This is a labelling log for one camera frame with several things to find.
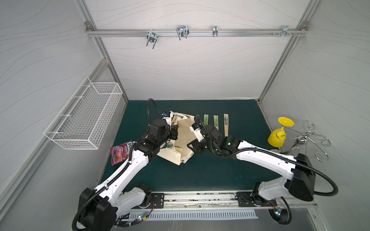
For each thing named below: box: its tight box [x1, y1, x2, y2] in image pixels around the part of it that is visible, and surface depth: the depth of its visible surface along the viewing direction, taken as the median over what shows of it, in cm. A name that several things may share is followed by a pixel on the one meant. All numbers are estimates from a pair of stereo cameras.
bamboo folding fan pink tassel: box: [223, 113, 229, 138], surface depth 107 cm
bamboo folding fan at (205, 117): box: [203, 114, 209, 126], surface depth 110 cm
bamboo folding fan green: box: [213, 114, 220, 131], surface depth 109 cm
